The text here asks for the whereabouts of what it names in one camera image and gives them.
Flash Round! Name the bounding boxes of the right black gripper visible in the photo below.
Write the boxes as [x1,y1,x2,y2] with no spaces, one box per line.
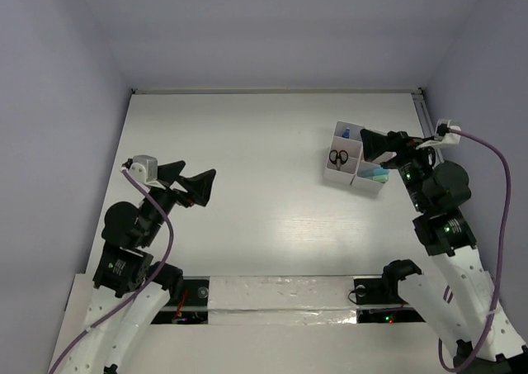
[361,127,439,212]

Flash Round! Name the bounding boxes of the blue marker tip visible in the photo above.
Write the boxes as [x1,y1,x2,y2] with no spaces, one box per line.
[358,168,389,183]

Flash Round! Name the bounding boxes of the small blue cap bottle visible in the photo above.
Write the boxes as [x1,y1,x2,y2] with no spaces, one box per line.
[342,127,351,139]

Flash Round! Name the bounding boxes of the black handled scissors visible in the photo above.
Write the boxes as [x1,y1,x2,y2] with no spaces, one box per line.
[328,149,349,171]

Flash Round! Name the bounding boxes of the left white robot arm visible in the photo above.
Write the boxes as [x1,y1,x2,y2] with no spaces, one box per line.
[49,155,216,373]

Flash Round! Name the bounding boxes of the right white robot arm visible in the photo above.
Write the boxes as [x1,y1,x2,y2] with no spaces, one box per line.
[361,121,527,373]

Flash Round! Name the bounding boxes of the white divided organizer box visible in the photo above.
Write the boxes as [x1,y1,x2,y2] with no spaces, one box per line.
[323,121,388,196]

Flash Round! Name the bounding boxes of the table back edge strip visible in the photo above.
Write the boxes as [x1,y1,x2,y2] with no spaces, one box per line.
[132,88,424,95]

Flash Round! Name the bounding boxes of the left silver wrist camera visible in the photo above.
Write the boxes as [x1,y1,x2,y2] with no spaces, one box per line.
[121,154,158,186]

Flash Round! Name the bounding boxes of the aluminium side rail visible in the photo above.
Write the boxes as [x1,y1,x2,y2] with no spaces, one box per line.
[412,92,446,164]

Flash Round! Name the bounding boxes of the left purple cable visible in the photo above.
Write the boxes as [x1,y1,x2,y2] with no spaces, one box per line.
[48,169,177,374]

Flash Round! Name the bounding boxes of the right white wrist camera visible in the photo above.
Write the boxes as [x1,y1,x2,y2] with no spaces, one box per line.
[416,119,461,149]

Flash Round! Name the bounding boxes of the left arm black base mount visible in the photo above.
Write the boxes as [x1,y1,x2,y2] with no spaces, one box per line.
[151,277,210,324]

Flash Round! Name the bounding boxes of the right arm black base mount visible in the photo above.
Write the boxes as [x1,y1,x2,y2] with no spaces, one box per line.
[347,277,425,324]

